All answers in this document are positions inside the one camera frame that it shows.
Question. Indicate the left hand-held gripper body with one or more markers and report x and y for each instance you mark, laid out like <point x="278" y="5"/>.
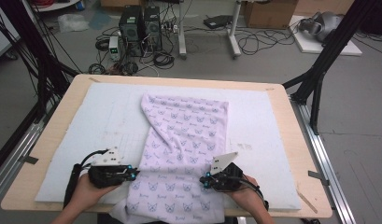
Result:
<point x="107" y="175"/>

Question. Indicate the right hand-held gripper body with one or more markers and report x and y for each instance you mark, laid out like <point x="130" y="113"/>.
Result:
<point x="227" y="179"/>

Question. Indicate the pale purple printed towel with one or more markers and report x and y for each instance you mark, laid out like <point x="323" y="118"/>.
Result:
<point x="179" y="140"/>

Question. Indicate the person's left hand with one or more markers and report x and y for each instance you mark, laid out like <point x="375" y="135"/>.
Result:
<point x="86" y="193"/>

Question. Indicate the person's right hand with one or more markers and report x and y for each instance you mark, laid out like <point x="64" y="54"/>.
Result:
<point x="249" y="199"/>

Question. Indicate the white foam mat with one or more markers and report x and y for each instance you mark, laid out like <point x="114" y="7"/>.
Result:
<point x="110" y="109"/>

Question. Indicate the grey tape strip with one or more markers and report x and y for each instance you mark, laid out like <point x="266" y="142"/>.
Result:
<point x="29" y="159"/>
<point x="318" y="176"/>

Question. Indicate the thin wooden stick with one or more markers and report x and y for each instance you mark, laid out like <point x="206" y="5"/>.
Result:
<point x="307" y="201"/>

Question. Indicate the white power supply box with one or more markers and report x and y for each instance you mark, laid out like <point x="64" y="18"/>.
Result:
<point x="114" y="46"/>

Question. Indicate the wide black computer tower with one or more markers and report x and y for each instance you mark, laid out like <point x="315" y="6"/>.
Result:
<point x="131" y="31"/>

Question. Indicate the narrow black computer tower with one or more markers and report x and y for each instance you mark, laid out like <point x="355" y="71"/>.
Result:
<point x="152" y="28"/>

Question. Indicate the white desk leg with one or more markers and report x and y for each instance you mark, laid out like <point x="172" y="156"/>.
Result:
<point x="181" y="31"/>
<point x="233" y="34"/>

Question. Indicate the blue floor sheet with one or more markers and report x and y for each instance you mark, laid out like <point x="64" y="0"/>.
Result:
<point x="100" y="19"/>

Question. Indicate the flat black device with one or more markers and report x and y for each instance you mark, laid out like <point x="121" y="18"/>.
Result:
<point x="217" y="21"/>

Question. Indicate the clear plastic bag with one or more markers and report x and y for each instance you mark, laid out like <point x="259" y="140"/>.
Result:
<point x="72" y="22"/>

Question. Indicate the white floor board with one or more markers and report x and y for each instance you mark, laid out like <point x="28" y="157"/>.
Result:
<point x="310" y="43"/>

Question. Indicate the brown cardboard box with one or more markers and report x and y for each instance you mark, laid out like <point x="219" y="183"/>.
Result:
<point x="269" y="14"/>

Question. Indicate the aluminium rail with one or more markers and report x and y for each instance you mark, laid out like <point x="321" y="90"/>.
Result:
<point x="322" y="155"/>
<point x="14" y="161"/>

